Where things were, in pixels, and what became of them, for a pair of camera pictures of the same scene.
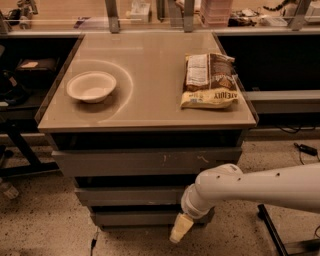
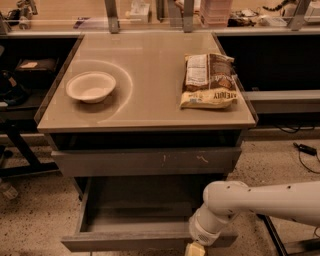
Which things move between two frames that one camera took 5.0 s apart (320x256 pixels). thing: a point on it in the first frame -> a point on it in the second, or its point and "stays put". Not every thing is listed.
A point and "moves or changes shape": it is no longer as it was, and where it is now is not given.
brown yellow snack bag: [210, 81] stays put
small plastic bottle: [11, 193] stays put
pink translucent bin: [216, 12] stays put
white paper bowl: [91, 86] stays put
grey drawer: [132, 196] moves or changes shape
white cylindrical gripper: [192, 206] -> [202, 234]
